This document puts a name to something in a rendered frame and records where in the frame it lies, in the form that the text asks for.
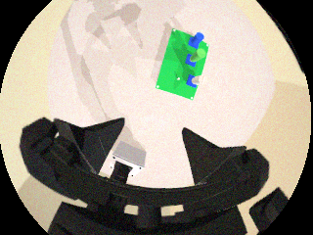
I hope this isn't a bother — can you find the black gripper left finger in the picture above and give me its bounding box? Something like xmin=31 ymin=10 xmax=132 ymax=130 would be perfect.
xmin=52 ymin=117 xmax=125 ymax=175

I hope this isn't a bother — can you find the green circuit board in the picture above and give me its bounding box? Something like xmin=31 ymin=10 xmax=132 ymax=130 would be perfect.
xmin=156 ymin=28 xmax=208 ymax=101

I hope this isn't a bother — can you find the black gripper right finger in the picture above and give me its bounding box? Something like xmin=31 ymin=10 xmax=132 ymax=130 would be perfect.
xmin=181 ymin=126 xmax=246 ymax=185

